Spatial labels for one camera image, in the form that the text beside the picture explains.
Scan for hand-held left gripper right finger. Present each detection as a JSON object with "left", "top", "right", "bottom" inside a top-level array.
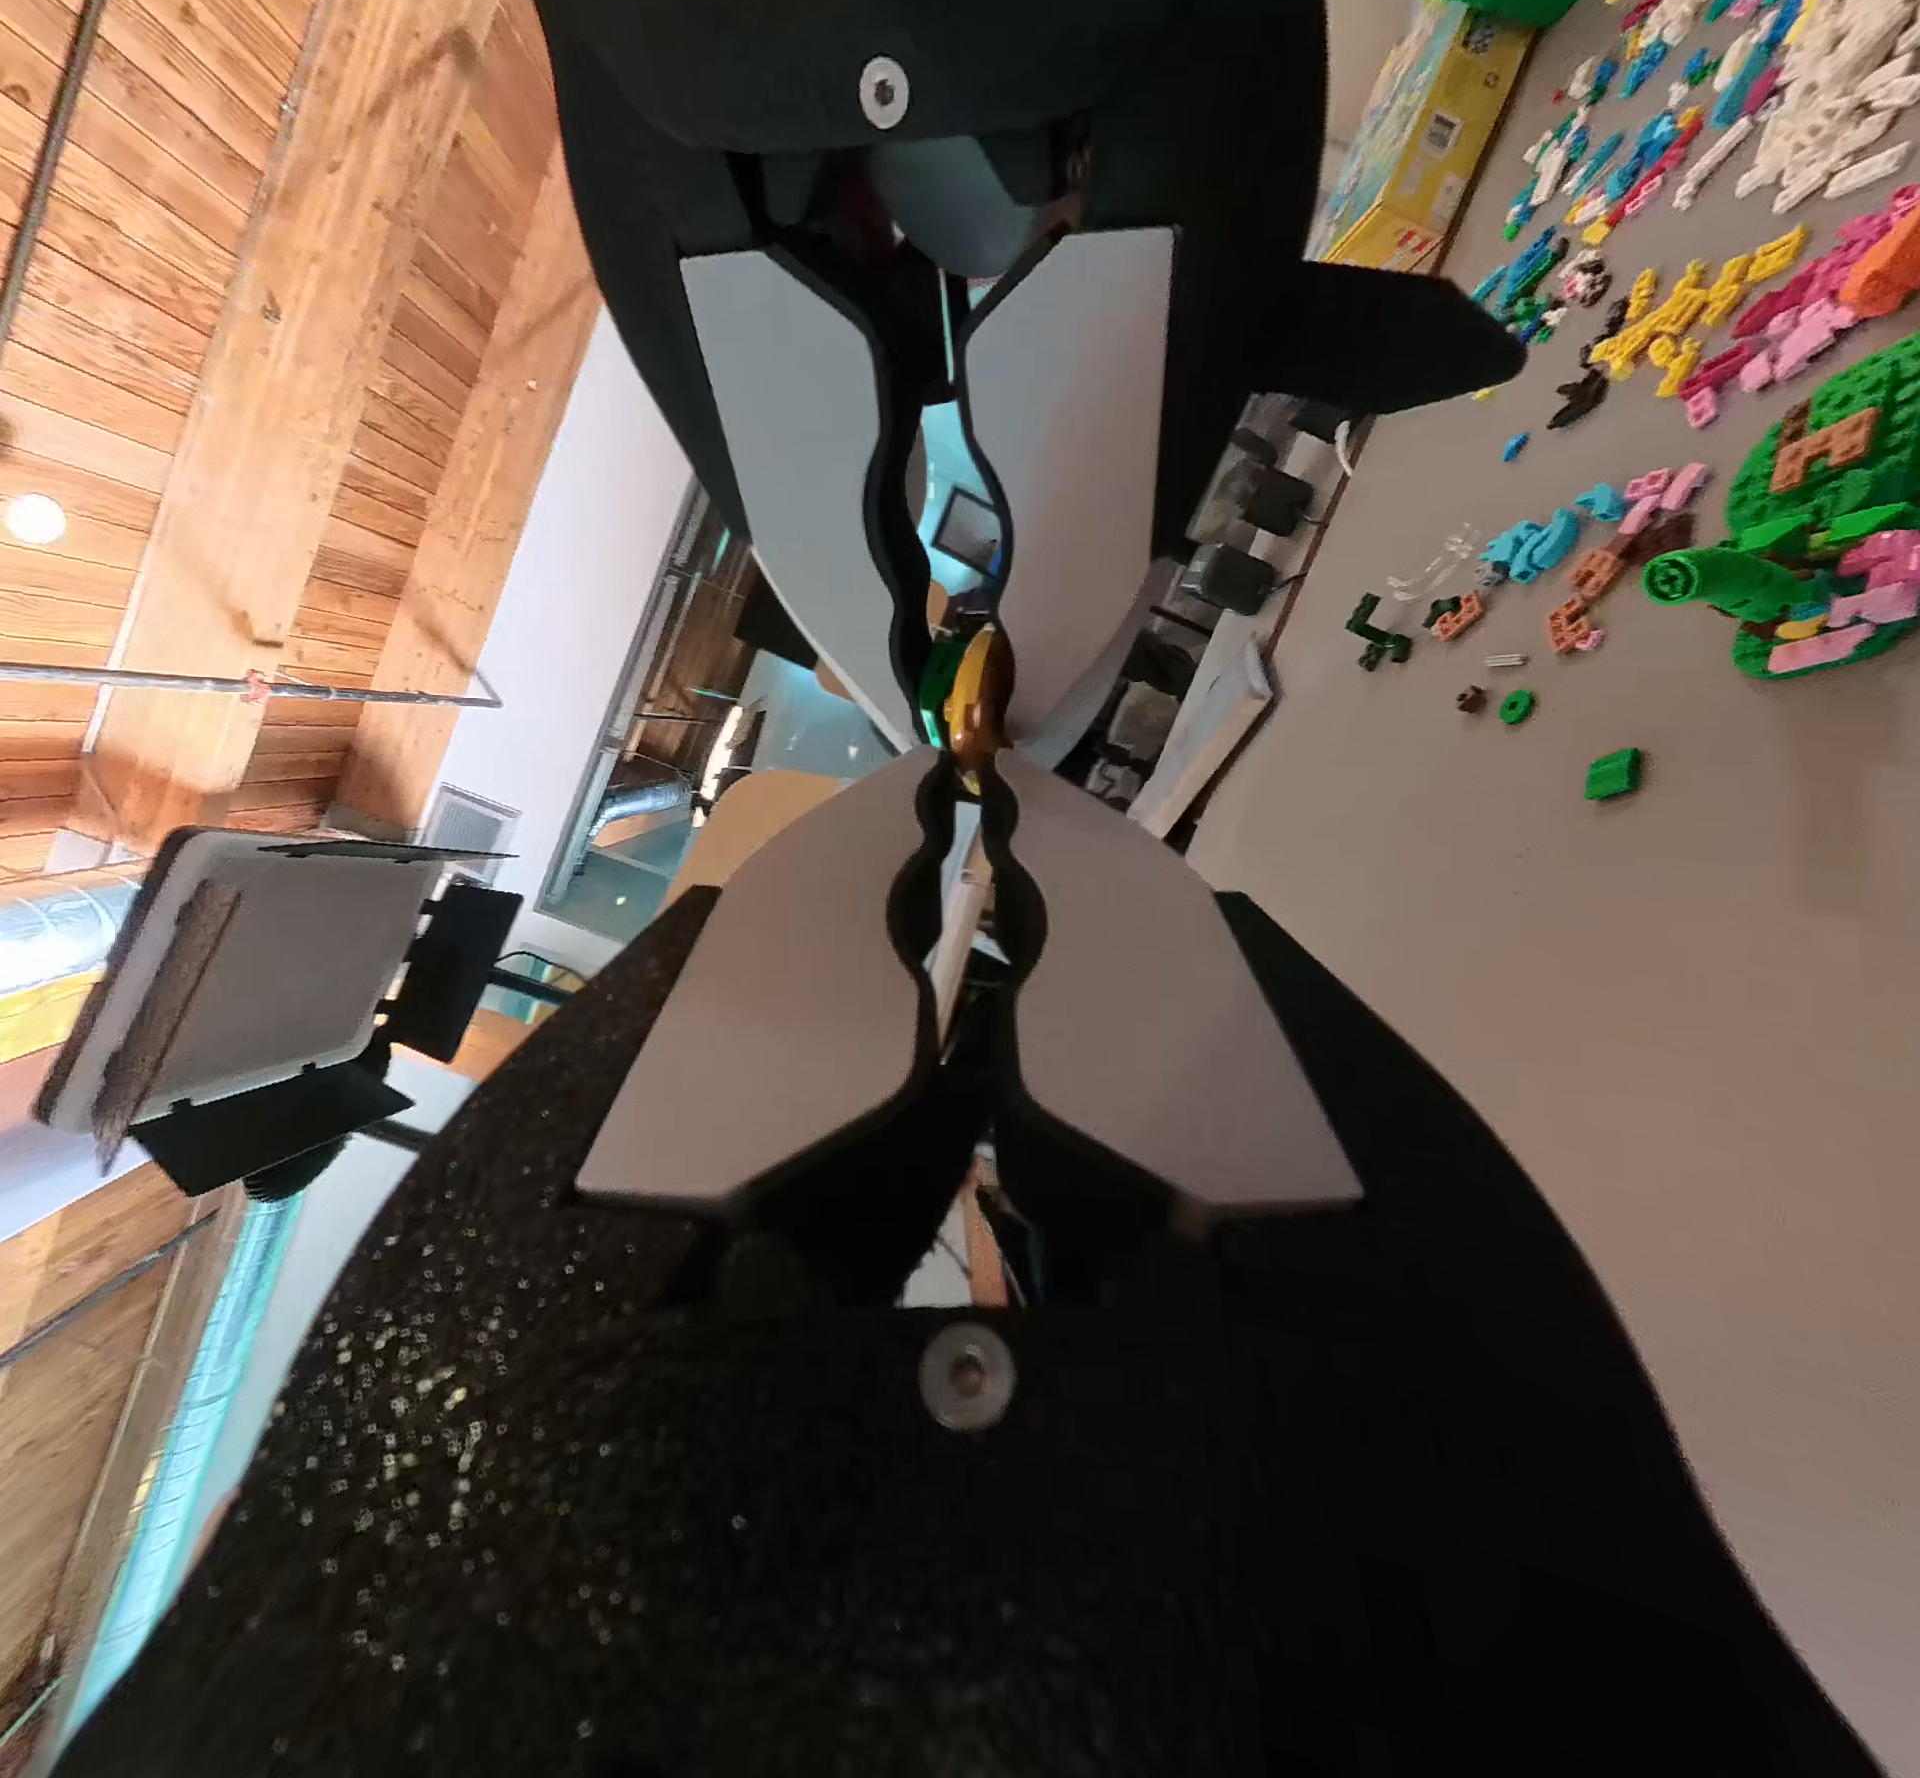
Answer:
[{"left": 983, "top": 753, "right": 1368, "bottom": 1229}]

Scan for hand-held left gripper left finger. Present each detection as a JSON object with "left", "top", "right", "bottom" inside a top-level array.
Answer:
[{"left": 571, "top": 753, "right": 948, "bottom": 1220}]

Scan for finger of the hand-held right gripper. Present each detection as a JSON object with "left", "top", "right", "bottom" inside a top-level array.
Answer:
[
  {"left": 958, "top": 222, "right": 1182, "bottom": 776},
  {"left": 680, "top": 242, "right": 929, "bottom": 753}
]

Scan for yellow round disc brick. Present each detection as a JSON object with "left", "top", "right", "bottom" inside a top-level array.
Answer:
[{"left": 946, "top": 624, "right": 1019, "bottom": 768}]

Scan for wooden book stand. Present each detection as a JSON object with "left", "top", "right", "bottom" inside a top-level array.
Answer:
[{"left": 698, "top": 774, "right": 858, "bottom": 896}]

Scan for black battery charger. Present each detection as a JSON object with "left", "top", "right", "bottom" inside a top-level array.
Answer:
[
  {"left": 1222, "top": 435, "right": 1324, "bottom": 542},
  {"left": 1178, "top": 540, "right": 1276, "bottom": 617}
]

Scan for grey plastic pouch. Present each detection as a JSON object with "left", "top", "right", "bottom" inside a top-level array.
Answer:
[{"left": 1126, "top": 630, "right": 1278, "bottom": 835}]

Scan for vent grille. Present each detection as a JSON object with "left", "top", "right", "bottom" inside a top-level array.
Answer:
[{"left": 424, "top": 781, "right": 525, "bottom": 862}]

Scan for clear curved pieces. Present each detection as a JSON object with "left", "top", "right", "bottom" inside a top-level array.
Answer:
[{"left": 1383, "top": 525, "right": 1481, "bottom": 603}]

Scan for light blue bricks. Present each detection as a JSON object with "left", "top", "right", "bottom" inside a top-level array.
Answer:
[{"left": 1482, "top": 481, "right": 1630, "bottom": 588}]

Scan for yellow cardboard box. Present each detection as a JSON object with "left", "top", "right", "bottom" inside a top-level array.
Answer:
[{"left": 1318, "top": 0, "right": 1540, "bottom": 278}]

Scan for studio light on stand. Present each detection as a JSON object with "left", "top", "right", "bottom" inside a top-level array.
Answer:
[{"left": 33, "top": 825, "right": 527, "bottom": 1195}]

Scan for pile of assorted colourful bricks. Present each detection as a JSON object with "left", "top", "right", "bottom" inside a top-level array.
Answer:
[{"left": 1471, "top": 0, "right": 1920, "bottom": 437}]

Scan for green plant brick model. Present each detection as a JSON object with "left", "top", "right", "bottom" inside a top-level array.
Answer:
[{"left": 1639, "top": 330, "right": 1920, "bottom": 682}]

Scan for orange brick separator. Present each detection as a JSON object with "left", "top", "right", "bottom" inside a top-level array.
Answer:
[{"left": 1838, "top": 219, "right": 1920, "bottom": 326}]

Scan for narrow silver duct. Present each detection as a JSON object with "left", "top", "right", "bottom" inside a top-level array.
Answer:
[{"left": 587, "top": 776, "right": 715, "bottom": 850}]

